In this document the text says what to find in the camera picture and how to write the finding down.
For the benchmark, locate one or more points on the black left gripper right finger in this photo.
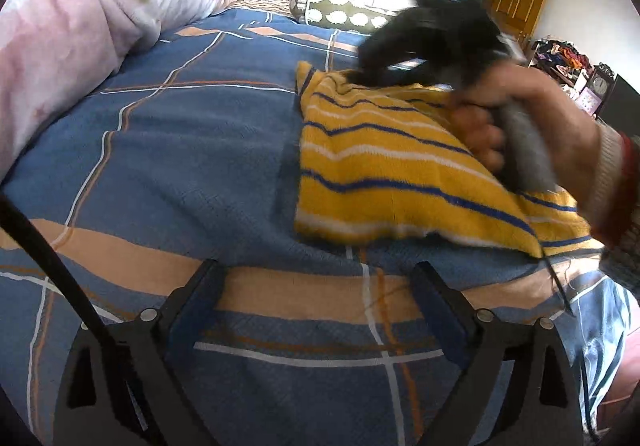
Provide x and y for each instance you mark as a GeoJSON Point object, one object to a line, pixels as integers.
{"type": "Point", "coordinates": [540, 405]}

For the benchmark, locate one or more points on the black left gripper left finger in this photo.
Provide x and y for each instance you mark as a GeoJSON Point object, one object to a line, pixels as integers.
{"type": "Point", "coordinates": [127, 392]}

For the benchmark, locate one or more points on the yellow striped knit sweater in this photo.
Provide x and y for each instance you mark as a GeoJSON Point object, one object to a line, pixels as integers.
{"type": "Point", "coordinates": [381, 163]}

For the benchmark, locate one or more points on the person's right hand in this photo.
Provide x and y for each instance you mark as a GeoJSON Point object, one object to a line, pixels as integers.
{"type": "Point", "coordinates": [572, 138]}

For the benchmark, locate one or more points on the green white-dotted bolster pillow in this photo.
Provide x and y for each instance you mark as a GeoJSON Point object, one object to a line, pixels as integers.
{"type": "Point", "coordinates": [343, 15]}

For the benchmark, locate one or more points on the small desk clock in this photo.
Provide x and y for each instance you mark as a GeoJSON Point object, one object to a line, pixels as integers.
{"type": "Point", "coordinates": [599, 83]}

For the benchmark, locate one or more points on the blue plaid bed cover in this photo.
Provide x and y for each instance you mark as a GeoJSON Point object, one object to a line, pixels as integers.
{"type": "Point", "coordinates": [191, 153]}

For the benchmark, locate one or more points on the pink floral fleece blanket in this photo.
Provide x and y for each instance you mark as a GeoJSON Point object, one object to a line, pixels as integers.
{"type": "Point", "coordinates": [55, 52]}

